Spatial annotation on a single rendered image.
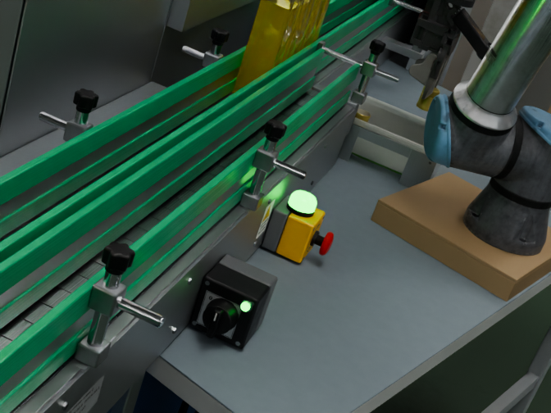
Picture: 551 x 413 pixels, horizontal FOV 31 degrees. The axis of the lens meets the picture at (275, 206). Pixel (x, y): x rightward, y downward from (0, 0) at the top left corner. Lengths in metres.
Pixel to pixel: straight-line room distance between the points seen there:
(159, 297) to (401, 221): 0.73
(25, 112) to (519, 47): 0.74
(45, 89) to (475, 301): 0.77
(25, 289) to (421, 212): 0.93
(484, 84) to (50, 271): 0.83
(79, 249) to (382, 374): 0.48
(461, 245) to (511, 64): 0.33
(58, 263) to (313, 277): 0.57
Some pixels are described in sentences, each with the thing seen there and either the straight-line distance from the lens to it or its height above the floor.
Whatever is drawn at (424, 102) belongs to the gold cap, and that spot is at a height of 0.90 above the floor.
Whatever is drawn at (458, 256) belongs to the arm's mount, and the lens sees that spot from 1.73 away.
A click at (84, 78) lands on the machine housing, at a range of 1.48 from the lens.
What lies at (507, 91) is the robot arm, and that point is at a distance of 1.63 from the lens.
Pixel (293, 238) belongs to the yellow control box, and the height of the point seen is 0.79.
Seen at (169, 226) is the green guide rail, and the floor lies 0.96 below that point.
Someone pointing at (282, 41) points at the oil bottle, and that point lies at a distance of 1.72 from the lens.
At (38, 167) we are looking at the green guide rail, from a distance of 1.17.
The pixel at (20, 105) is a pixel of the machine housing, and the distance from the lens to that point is 1.34.
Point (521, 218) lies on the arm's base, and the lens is 1.78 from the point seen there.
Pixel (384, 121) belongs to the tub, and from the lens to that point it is 2.14.
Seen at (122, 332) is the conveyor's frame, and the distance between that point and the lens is 1.07.
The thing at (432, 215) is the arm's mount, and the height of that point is 0.79.
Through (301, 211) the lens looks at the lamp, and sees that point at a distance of 1.54.
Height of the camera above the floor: 1.48
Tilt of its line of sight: 25 degrees down
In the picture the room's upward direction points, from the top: 19 degrees clockwise
